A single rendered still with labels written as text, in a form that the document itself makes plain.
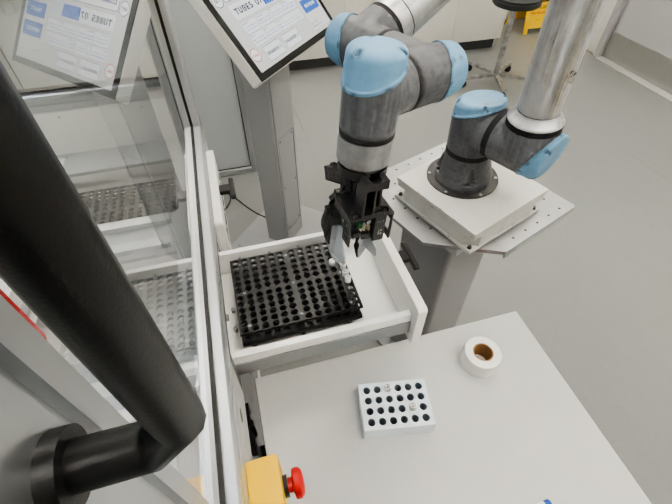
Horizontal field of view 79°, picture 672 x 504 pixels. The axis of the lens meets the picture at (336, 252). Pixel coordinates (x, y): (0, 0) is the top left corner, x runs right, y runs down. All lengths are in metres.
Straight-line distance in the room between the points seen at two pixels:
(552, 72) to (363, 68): 0.49
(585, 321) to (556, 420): 1.25
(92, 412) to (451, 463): 0.67
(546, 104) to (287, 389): 0.75
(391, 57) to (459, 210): 0.64
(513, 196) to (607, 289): 1.21
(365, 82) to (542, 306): 1.70
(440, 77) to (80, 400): 0.51
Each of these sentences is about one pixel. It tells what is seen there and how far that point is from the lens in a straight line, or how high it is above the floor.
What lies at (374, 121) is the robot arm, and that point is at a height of 1.26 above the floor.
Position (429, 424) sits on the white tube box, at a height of 0.80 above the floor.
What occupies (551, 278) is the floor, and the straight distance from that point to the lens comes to 2.20.
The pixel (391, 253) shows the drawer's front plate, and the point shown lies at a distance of 0.80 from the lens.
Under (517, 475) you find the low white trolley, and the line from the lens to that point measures 0.83.
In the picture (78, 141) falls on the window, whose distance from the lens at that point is 0.30.
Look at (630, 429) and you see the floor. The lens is 1.92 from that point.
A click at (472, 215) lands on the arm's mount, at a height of 0.83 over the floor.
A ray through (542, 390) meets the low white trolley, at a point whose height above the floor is 0.76.
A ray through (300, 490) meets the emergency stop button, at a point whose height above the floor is 0.89.
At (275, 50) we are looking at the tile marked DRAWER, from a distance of 1.44.
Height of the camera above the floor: 1.51
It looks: 47 degrees down
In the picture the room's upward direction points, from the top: straight up
